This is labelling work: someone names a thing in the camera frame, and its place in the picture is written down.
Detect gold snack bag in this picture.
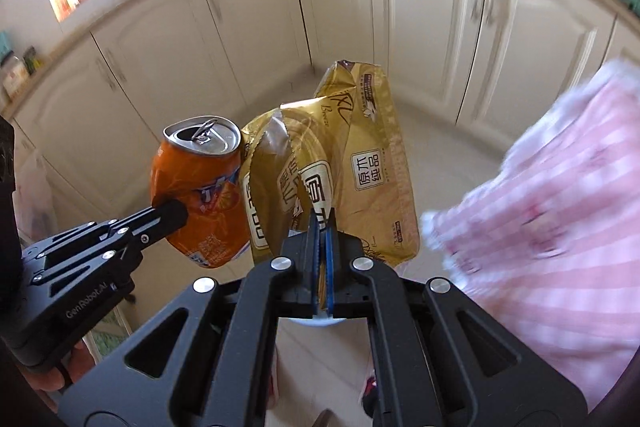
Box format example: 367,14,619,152
241,61,420,267

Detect crushed orange soda can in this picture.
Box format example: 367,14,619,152
151,115,250,269

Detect cream lower kitchen cabinets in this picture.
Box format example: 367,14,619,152
4,0,639,217

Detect person's left hand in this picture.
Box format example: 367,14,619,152
22,340,96,392

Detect pink checkered tablecloth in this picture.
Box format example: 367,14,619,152
420,60,639,407

